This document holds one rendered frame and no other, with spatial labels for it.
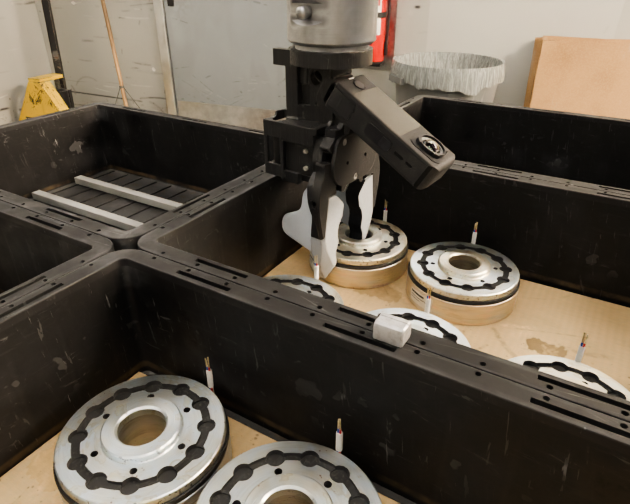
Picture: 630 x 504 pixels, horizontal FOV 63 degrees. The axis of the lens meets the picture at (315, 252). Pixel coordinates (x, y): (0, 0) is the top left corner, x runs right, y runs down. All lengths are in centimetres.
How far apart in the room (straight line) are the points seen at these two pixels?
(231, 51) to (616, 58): 221
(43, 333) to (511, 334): 37
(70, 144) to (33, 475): 55
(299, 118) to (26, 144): 44
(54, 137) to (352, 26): 51
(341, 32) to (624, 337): 35
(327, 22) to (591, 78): 267
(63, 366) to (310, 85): 30
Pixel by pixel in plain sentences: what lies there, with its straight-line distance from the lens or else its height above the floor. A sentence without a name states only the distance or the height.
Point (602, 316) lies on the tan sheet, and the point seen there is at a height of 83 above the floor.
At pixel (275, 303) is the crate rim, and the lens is 32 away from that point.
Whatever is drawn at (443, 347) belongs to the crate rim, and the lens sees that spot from 29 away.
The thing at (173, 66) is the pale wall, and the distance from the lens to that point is 390.
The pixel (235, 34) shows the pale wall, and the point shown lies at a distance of 361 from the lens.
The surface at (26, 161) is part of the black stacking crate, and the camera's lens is 81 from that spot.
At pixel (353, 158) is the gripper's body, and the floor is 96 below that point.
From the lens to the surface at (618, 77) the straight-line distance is 307.
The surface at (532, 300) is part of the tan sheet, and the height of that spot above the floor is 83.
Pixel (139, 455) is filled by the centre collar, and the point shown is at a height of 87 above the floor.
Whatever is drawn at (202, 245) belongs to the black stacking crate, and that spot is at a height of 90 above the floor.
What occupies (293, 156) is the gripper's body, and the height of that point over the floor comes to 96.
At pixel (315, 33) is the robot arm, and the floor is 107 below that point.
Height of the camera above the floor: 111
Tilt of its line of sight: 29 degrees down
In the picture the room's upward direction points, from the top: straight up
